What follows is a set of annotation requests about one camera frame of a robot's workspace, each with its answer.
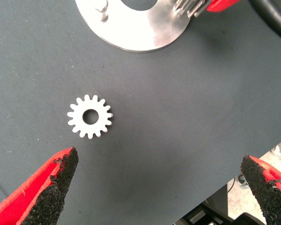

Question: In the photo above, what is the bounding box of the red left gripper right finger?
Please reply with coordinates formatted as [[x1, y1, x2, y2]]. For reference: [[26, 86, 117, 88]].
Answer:
[[240, 154, 281, 225]]

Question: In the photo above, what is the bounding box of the small steel spur gear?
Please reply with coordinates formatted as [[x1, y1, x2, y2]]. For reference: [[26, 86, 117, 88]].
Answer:
[[173, 0, 207, 18]]

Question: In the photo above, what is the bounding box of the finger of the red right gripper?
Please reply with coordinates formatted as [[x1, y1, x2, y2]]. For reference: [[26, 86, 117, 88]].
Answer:
[[193, 0, 241, 17]]

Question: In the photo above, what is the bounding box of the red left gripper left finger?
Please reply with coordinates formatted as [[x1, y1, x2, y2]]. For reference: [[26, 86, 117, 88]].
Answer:
[[0, 147, 79, 225]]

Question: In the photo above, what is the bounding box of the white plastic gear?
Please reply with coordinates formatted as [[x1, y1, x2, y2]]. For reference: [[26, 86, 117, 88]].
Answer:
[[67, 94, 114, 139]]

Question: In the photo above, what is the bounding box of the black metal frame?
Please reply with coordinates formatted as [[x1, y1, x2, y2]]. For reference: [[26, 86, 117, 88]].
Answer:
[[175, 185, 266, 225]]

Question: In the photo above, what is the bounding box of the dark grey table cloth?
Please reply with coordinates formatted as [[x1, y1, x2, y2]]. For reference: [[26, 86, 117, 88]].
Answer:
[[0, 0, 281, 225]]

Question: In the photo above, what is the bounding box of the round metal carrier plate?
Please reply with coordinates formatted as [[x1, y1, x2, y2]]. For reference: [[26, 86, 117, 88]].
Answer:
[[75, 0, 192, 53]]

